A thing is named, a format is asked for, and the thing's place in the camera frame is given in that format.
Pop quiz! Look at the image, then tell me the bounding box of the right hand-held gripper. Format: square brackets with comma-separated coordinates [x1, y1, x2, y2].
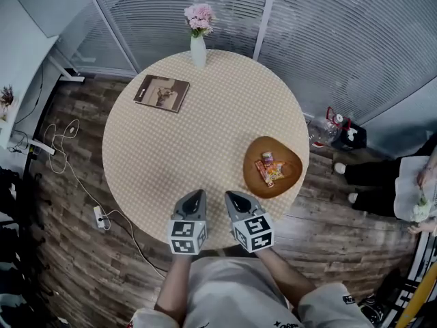
[224, 190, 275, 254]

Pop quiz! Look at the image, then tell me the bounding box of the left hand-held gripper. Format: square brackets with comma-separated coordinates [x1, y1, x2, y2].
[166, 189, 208, 255]

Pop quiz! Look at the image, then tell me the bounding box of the long red snack bar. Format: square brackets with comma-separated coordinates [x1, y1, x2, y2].
[254, 159, 276, 187]

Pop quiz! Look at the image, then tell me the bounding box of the orange snack packet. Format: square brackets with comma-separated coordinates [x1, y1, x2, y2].
[263, 161, 286, 181]

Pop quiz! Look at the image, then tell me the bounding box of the brown wooden bowl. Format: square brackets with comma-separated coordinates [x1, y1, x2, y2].
[242, 135, 304, 200]

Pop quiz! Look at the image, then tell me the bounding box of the person's right forearm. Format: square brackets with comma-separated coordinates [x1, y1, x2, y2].
[255, 247, 317, 317]

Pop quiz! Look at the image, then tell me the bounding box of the person's left forearm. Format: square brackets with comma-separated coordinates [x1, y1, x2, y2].
[154, 253, 193, 324]

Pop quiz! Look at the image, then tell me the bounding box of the round table with checkered cloth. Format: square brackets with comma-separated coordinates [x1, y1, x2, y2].
[101, 49, 311, 251]

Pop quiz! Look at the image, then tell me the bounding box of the person's white clothing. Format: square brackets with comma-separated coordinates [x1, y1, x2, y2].
[128, 256, 375, 328]

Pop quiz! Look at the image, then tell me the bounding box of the brown book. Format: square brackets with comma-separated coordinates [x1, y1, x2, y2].
[132, 74, 191, 114]

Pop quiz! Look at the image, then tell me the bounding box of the small black bag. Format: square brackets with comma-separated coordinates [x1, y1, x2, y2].
[333, 123, 368, 152]

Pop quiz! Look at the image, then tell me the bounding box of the white vase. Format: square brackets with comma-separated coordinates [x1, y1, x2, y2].
[189, 34, 208, 68]

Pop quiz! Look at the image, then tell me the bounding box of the white flower bunch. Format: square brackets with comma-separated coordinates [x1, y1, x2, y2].
[411, 191, 432, 223]

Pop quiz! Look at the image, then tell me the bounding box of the black office chair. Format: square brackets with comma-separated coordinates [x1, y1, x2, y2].
[0, 165, 52, 262]
[0, 258, 69, 328]

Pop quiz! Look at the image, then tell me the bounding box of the black metal shelf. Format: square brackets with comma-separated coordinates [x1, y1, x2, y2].
[385, 230, 437, 328]

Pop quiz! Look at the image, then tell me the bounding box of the pink flower bunch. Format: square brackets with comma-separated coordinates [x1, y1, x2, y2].
[184, 3, 216, 38]

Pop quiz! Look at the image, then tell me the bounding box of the white desk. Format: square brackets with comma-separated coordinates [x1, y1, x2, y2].
[0, 34, 85, 156]

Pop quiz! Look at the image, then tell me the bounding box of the small reddish dried plant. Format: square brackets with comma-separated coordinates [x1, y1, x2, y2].
[0, 85, 15, 107]

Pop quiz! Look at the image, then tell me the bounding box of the black cable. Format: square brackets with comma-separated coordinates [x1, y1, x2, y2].
[102, 213, 168, 276]

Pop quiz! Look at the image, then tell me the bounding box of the clear water bottle red handle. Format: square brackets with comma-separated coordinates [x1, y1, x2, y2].
[308, 106, 352, 148]

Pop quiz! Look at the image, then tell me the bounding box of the white power strip with cable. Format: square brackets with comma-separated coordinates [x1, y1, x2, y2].
[43, 119, 167, 279]

